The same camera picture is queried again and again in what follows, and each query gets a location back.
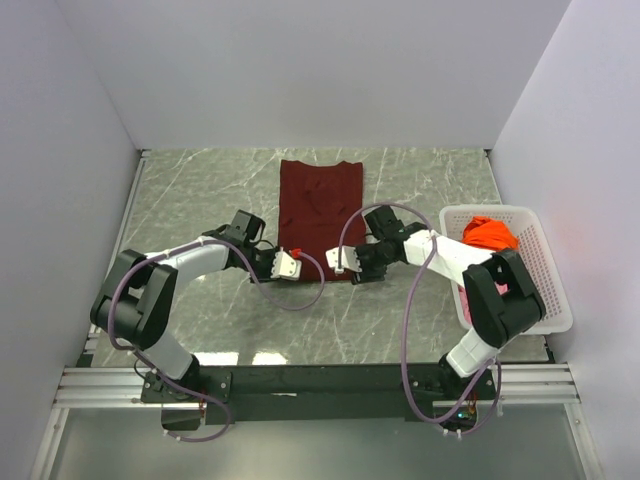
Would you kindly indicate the pink t shirt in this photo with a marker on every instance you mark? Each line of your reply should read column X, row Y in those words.
column 465, row 305

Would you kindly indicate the orange t shirt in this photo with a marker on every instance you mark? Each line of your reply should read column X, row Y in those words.
column 489, row 234

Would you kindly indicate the white plastic basket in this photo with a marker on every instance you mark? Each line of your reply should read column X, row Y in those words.
column 534, row 249

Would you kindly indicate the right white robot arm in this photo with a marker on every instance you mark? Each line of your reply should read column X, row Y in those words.
column 502, row 298

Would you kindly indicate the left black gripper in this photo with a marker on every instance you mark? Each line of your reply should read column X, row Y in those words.
column 266, row 275

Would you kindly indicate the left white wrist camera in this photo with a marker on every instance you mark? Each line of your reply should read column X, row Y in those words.
column 285, row 266

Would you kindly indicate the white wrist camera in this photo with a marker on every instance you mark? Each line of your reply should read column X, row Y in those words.
column 342, row 259
column 285, row 266

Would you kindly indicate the dark red t shirt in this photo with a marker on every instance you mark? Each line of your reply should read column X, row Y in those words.
column 314, row 204

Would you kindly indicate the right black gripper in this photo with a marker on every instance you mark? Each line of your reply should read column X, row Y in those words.
column 366, row 276

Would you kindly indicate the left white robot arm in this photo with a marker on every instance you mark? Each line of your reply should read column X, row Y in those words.
column 134, row 303

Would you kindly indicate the aluminium rail frame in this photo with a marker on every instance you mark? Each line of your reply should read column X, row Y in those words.
column 106, row 388

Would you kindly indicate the black base beam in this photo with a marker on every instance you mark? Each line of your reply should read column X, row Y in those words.
column 337, row 392

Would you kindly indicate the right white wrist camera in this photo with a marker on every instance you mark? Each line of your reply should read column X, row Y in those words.
column 342, row 259

